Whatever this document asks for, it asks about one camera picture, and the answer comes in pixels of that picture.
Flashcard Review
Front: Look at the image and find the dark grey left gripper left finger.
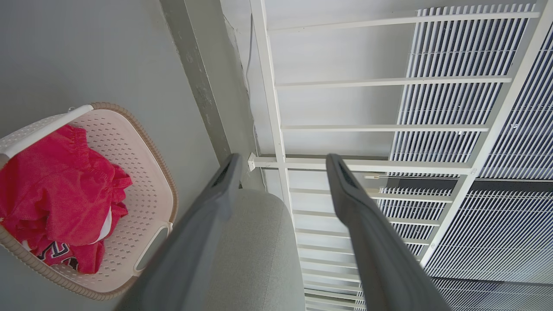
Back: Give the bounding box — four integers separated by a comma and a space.
114, 153, 243, 311

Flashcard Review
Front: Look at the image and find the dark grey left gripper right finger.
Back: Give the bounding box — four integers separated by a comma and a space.
326, 153, 452, 311

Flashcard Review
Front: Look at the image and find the beige perforated plastic laundry basket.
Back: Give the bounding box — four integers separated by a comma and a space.
0, 102, 179, 301

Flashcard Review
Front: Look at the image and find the grey fabric sofa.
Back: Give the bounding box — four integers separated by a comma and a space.
203, 189, 306, 311

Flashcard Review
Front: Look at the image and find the red jersey garment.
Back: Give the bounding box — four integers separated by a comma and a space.
0, 125, 133, 275

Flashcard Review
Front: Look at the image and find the white slatted window blind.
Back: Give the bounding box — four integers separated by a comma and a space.
354, 3, 553, 311

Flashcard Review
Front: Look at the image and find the white metal railing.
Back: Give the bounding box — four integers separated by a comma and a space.
248, 0, 553, 311

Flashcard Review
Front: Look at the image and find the thin pale grey cable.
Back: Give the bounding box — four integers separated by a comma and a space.
245, 13, 268, 190

